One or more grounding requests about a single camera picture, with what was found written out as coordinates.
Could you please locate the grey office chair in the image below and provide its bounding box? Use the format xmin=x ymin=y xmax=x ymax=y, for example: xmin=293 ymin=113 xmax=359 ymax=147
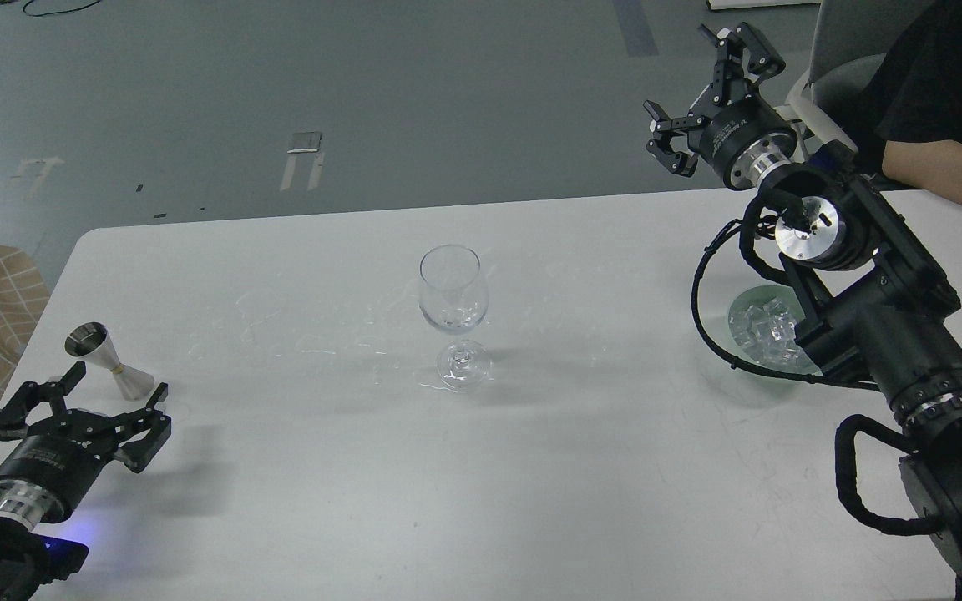
xmin=777 ymin=1 xmax=930 ymax=159

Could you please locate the steel cocktail jigger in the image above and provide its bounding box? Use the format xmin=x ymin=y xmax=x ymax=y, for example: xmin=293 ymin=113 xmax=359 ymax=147
xmin=63 ymin=322 xmax=156 ymax=401

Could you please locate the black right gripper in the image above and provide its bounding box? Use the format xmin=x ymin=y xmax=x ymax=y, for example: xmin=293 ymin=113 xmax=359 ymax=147
xmin=644 ymin=22 xmax=797 ymax=190

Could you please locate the black floor cable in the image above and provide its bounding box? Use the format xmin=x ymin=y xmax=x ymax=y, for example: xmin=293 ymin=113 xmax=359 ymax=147
xmin=0 ymin=0 xmax=106 ymax=34

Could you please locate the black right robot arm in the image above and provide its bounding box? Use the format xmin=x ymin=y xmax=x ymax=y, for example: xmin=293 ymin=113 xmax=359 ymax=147
xmin=644 ymin=23 xmax=962 ymax=598

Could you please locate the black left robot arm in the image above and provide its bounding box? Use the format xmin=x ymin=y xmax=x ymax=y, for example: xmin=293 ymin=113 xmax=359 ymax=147
xmin=0 ymin=362 xmax=172 ymax=600

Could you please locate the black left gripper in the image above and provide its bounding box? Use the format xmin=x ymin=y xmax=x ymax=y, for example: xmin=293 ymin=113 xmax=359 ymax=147
xmin=0 ymin=361 xmax=172 ymax=528

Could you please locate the clear wine glass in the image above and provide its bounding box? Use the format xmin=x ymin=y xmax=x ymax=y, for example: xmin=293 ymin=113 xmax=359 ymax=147
xmin=418 ymin=244 xmax=493 ymax=391

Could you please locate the green bowl of ice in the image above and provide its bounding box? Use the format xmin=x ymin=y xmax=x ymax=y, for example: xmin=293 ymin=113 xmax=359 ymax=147
xmin=727 ymin=285 xmax=818 ymax=374

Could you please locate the person in black shirt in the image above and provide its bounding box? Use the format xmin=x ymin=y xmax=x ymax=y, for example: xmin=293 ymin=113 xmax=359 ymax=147
xmin=852 ymin=1 xmax=962 ymax=205

